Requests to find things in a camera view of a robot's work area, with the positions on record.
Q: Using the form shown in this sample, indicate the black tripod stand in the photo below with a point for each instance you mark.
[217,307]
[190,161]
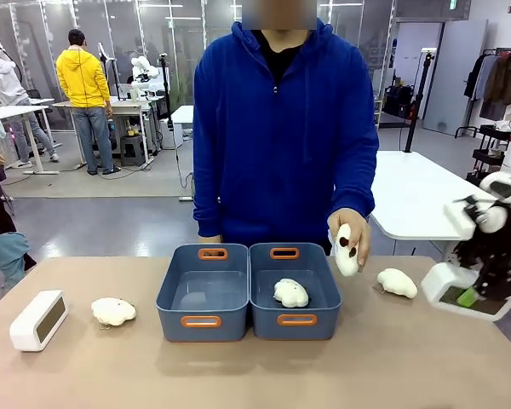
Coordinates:
[418,102]

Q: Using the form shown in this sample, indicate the grey step stool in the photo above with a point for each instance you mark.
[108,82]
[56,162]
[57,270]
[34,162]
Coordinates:
[133,149]

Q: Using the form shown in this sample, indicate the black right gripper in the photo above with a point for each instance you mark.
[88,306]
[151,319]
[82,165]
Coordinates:
[496,260]

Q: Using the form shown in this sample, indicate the white rounded table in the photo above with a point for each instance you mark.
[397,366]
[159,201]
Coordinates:
[413,191]

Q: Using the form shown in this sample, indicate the person in light blue jacket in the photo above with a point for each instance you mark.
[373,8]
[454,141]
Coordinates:
[0,221]

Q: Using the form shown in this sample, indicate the clothes rack with coats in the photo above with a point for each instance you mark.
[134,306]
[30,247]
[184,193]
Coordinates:
[500,81]

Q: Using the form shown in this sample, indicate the grey workbench table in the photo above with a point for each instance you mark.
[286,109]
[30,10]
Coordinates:
[128,106]

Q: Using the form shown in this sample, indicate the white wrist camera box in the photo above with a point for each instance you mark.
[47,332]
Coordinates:
[459,219]

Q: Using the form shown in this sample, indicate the person in white hoodie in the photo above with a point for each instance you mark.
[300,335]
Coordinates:
[13,98]

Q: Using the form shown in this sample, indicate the black bags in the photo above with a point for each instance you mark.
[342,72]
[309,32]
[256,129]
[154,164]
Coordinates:
[400,101]

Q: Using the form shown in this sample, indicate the black camera stand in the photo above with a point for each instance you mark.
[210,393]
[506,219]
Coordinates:
[167,89]

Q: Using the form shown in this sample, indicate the black utility cart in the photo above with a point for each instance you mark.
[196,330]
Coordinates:
[489,153]

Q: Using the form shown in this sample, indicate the man in yellow hoodie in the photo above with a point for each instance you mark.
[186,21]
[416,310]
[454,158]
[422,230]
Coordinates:
[87,93]

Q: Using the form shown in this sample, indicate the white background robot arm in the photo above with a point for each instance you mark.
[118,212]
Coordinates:
[144,72]

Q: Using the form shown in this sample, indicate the person in blue hoodie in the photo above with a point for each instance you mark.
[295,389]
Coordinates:
[281,140]

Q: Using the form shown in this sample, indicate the white desk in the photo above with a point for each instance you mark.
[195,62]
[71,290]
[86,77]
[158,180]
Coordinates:
[19,111]

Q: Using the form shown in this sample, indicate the white plush toy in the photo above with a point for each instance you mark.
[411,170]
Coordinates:
[113,311]
[346,255]
[290,293]
[397,282]

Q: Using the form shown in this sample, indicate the person's left hand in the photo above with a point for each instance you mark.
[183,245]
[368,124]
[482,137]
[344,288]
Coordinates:
[359,228]

